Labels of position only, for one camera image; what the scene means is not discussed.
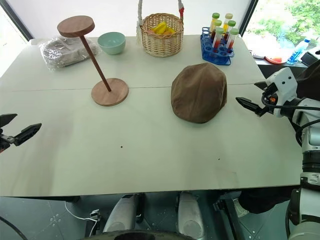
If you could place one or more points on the yellow items in basket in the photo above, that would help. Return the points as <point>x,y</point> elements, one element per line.
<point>160,28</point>

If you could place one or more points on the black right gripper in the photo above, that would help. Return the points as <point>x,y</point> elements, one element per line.
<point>269,96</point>

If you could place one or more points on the cream-capped test tube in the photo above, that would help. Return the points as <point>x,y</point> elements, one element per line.
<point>228,20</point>

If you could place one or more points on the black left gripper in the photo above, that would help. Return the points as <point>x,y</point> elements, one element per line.
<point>6,141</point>

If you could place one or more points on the silver rounded robot leg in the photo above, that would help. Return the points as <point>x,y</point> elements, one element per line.
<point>122,215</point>
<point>190,215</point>

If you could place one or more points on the mint green bowl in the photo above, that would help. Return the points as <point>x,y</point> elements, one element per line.
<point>111,45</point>

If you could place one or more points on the brown flat cap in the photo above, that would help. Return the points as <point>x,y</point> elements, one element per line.
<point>198,92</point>

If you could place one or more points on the green-capped test tube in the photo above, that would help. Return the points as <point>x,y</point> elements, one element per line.
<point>214,23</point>
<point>232,40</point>
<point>230,28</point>
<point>217,28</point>
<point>218,40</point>

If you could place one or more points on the black table frame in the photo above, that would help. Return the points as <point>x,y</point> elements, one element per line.
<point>225,206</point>

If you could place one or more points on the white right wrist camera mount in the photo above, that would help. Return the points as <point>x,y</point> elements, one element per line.
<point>285,82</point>

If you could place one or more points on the wooden hat stand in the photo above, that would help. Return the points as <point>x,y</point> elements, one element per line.
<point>100,72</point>

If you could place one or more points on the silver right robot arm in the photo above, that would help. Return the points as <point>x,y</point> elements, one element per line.
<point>310,140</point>

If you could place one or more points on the blue plastic water bottle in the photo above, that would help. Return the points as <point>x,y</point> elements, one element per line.
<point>298,51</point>

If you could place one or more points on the clear bag with grey cloth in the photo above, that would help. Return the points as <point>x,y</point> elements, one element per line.
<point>65,53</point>

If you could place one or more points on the blue test tube rack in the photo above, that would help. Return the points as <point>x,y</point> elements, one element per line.
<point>207,53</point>

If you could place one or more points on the black device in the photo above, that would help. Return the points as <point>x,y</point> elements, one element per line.
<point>311,57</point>

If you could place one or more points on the red plate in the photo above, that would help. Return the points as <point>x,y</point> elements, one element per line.
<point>274,60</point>

